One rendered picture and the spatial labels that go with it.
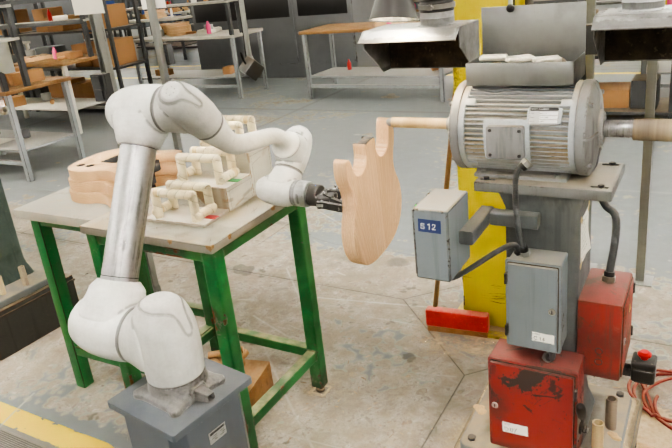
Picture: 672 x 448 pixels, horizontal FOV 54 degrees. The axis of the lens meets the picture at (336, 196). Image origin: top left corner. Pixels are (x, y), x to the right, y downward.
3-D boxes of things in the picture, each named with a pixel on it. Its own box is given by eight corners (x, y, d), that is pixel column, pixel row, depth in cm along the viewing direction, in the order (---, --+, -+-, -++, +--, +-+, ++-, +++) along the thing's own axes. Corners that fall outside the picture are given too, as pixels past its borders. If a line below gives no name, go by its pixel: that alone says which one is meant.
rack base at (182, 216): (230, 211, 235) (230, 208, 234) (205, 228, 222) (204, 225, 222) (170, 206, 247) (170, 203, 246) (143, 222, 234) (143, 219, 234)
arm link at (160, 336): (181, 394, 164) (164, 318, 157) (125, 381, 172) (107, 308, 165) (218, 358, 178) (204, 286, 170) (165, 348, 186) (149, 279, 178)
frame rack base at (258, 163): (275, 183, 260) (269, 141, 254) (255, 196, 247) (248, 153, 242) (219, 180, 272) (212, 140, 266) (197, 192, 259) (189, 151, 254)
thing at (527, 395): (583, 441, 196) (586, 336, 184) (575, 470, 186) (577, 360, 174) (500, 420, 208) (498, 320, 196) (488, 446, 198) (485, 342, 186)
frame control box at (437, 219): (526, 274, 182) (526, 187, 173) (505, 312, 165) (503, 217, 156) (443, 263, 194) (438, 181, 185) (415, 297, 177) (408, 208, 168)
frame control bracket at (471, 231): (494, 218, 186) (494, 206, 185) (473, 246, 171) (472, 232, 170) (481, 217, 188) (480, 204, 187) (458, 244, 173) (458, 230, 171)
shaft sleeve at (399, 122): (446, 130, 192) (450, 127, 195) (446, 120, 191) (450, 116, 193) (391, 128, 201) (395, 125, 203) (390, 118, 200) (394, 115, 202)
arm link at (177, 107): (229, 103, 186) (190, 103, 192) (193, 67, 171) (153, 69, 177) (216, 144, 182) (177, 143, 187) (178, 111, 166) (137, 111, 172)
